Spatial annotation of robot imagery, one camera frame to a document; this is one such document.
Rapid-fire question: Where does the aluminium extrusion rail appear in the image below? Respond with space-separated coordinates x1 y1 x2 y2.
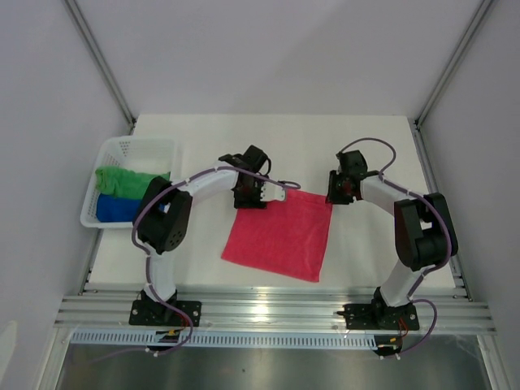
54 284 496 335

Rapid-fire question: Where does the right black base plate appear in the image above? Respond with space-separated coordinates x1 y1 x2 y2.
336 303 419 331

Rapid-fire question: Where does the right aluminium frame post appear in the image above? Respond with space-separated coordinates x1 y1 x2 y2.
414 0 499 130

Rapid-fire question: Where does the left aluminium frame post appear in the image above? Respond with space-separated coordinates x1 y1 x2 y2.
61 0 137 133

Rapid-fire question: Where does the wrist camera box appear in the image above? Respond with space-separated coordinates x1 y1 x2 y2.
260 182 287 202
336 153 345 172

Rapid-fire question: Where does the pink microfiber towel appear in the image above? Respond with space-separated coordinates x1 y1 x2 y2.
221 190 332 283

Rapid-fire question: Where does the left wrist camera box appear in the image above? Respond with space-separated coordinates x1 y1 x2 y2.
260 182 287 202

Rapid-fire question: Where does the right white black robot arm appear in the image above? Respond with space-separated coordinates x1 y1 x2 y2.
327 150 458 330

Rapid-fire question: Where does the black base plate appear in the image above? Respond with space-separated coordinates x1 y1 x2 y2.
336 303 419 331
128 295 202 327

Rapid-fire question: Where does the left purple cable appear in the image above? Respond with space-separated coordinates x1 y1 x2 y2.
93 168 301 362

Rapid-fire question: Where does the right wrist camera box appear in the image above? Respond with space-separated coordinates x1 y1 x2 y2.
336 153 345 172

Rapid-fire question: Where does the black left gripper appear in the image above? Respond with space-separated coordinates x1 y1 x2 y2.
234 175 270 210

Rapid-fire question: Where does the white plastic basket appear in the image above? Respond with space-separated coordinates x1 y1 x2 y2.
80 136 182 228

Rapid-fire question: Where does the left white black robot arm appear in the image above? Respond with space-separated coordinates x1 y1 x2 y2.
129 145 271 326

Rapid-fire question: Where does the blue microfiber towel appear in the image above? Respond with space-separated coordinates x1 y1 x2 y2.
95 194 141 223

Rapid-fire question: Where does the green microfiber towel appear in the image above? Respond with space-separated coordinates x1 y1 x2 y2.
94 166 170 200

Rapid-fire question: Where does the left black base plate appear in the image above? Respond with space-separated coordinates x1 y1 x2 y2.
128 295 202 327

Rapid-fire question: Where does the aluminium frame post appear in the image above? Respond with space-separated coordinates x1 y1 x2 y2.
414 0 499 130
61 0 137 133

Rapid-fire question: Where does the white slotted cable duct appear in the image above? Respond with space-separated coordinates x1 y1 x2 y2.
70 329 377 350

